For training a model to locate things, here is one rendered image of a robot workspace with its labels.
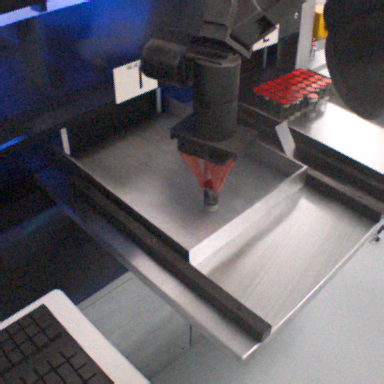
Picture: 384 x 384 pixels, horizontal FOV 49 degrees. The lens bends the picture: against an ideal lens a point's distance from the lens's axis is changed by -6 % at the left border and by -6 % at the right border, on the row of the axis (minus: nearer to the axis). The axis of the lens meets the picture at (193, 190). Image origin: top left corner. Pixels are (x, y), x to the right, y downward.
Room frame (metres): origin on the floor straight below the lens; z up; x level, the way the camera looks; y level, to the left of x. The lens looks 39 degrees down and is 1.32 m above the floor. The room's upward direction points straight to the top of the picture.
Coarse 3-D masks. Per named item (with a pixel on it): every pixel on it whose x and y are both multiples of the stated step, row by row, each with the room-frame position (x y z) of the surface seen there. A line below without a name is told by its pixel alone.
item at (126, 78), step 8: (128, 64) 0.65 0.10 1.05; (136, 64) 0.66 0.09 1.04; (120, 72) 0.64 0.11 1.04; (128, 72) 0.65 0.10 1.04; (136, 72) 0.66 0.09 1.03; (120, 80) 0.64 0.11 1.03; (128, 80) 0.65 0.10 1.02; (136, 80) 0.66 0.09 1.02; (144, 80) 0.67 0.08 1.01; (152, 80) 0.69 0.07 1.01; (120, 88) 0.64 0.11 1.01; (128, 88) 0.65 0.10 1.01; (136, 88) 0.66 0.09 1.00; (144, 88) 0.67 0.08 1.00; (152, 88) 0.68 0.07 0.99; (120, 96) 0.64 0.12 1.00; (128, 96) 0.65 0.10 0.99
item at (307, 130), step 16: (336, 96) 0.89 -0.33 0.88; (240, 112) 0.78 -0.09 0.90; (256, 112) 0.75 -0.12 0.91; (320, 112) 0.81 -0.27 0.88; (336, 112) 0.81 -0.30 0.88; (352, 112) 0.81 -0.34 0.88; (288, 128) 0.69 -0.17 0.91; (304, 128) 0.74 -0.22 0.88; (320, 128) 0.74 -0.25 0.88; (336, 128) 0.74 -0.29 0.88; (352, 128) 0.75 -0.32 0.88; (368, 128) 0.75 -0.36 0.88; (320, 144) 0.64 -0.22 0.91; (336, 144) 0.69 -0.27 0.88; (352, 144) 0.69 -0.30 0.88; (368, 144) 0.69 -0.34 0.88; (352, 160) 0.59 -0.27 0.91; (368, 160) 0.63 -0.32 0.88
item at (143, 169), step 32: (128, 128) 0.74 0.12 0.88; (160, 128) 0.74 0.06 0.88; (64, 160) 0.61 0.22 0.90; (96, 160) 0.63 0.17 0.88; (128, 160) 0.63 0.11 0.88; (160, 160) 0.63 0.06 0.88; (256, 160) 0.63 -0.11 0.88; (288, 160) 0.59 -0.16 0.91; (128, 192) 0.54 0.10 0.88; (160, 192) 0.54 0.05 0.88; (192, 192) 0.54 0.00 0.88; (224, 192) 0.54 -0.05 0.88; (256, 192) 0.54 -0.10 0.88; (288, 192) 0.53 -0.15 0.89; (160, 224) 0.47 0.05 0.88; (192, 224) 0.47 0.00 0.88; (224, 224) 0.43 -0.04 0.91; (192, 256) 0.39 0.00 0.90
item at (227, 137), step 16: (192, 112) 0.56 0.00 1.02; (208, 112) 0.48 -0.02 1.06; (224, 112) 0.48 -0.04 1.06; (176, 128) 0.51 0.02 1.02; (192, 128) 0.51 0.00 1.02; (208, 128) 0.48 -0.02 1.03; (224, 128) 0.48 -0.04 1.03; (240, 128) 0.51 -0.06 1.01; (208, 144) 0.47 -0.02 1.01; (224, 144) 0.47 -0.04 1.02; (240, 144) 0.48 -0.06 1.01
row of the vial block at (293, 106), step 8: (328, 80) 0.87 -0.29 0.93; (312, 88) 0.83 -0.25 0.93; (320, 88) 0.84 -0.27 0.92; (328, 88) 0.86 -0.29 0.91; (288, 96) 0.79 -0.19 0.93; (296, 96) 0.79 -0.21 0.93; (304, 96) 0.80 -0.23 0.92; (320, 96) 0.85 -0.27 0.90; (328, 96) 0.86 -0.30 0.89; (280, 104) 0.76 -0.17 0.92; (288, 104) 0.76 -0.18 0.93; (296, 104) 0.78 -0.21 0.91; (304, 104) 0.80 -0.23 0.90; (280, 112) 0.76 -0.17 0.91; (288, 112) 0.76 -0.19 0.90; (296, 112) 0.78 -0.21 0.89; (304, 112) 0.80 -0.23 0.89; (280, 120) 0.75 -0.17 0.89; (288, 120) 0.77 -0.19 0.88
